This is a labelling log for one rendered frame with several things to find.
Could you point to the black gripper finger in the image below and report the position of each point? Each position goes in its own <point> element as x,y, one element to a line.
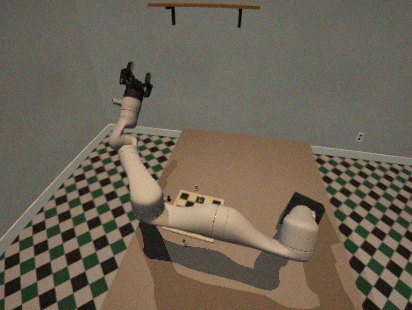
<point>127,73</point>
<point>148,85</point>

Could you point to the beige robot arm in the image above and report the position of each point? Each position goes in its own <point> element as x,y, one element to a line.
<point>298,234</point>

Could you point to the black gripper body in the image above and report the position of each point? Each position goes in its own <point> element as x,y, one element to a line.
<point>133,92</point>

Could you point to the chessboard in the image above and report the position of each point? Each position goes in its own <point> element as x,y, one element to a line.
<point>188,199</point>

